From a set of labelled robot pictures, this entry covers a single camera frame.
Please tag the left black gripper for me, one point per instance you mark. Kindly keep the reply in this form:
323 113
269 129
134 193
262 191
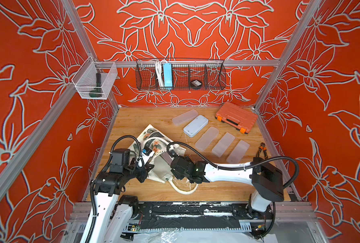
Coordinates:
144 171

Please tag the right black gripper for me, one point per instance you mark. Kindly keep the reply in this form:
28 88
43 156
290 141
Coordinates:
176 172

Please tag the white printed canvas tote bag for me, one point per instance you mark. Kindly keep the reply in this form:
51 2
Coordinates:
157 142

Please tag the translucent frosted pencil case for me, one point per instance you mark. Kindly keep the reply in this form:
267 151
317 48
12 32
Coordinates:
206 139

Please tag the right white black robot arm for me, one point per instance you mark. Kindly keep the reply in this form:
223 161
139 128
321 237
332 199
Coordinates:
264 177

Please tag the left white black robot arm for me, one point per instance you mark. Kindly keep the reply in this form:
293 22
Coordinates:
110 211

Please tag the orange plastic tool case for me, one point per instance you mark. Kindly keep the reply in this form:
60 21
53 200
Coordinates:
241 119

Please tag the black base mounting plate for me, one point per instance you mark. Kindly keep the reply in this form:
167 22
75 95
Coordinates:
155 216

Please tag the dark green flashlight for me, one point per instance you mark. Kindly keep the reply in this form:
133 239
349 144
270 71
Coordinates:
97 91

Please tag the light blue power bank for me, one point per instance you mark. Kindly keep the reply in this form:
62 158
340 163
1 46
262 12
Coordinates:
168 77

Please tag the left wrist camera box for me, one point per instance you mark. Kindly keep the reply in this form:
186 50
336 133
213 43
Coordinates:
126 159

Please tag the orange handled pliers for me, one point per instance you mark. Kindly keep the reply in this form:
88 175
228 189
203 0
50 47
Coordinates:
262 149

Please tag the black wire wall basket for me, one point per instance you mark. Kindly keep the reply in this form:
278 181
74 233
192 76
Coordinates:
211 72

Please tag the clear plastic wall bin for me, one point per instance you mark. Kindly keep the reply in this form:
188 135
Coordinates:
85 78

